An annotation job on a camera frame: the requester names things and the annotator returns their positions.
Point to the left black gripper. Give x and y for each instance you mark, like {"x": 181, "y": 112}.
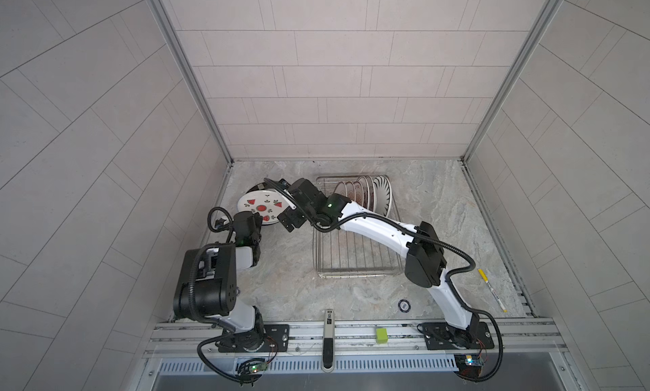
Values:
{"x": 255, "y": 220}

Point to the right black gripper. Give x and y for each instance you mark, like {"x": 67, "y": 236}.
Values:
{"x": 297, "y": 217}

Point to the strawberry pattern white plate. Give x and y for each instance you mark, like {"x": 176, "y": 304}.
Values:
{"x": 267, "y": 203}

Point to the blue striped white plate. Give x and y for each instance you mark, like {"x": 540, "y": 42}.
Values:
{"x": 383, "y": 195}

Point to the black rimmed mirror plate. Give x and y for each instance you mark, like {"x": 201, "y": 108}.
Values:
{"x": 258, "y": 187}

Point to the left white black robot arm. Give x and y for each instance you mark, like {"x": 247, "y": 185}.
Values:
{"x": 207, "y": 289}

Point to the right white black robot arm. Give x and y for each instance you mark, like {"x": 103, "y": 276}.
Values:
{"x": 429, "y": 262}

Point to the red patterned plate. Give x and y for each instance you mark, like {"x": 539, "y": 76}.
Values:
{"x": 341, "y": 188}
{"x": 354, "y": 191}

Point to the red rimmed plate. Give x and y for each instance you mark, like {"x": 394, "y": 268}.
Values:
{"x": 364, "y": 185}
{"x": 371, "y": 193}

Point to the left green circuit board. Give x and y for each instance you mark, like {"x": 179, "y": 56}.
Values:
{"x": 252, "y": 367}

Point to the green circuit board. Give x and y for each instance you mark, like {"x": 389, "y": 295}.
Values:
{"x": 252, "y": 367}
{"x": 469, "y": 365}

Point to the green cube block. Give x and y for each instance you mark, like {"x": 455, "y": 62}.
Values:
{"x": 381, "y": 336}

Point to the black silver handheld scanner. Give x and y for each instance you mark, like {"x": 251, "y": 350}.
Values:
{"x": 328, "y": 354}

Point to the yellow tipped pen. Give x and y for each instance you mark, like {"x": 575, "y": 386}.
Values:
{"x": 492, "y": 290}

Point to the right green circuit board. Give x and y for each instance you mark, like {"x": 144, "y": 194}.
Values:
{"x": 469, "y": 365}

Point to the metal wire dish rack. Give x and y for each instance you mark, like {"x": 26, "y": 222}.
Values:
{"x": 342, "y": 254}

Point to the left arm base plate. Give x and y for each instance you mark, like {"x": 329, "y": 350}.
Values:
{"x": 265, "y": 338}

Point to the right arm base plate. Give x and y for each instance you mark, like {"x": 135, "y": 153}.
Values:
{"x": 441, "y": 336}

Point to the aluminium front rail frame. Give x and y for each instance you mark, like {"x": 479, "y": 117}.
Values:
{"x": 182, "y": 356}

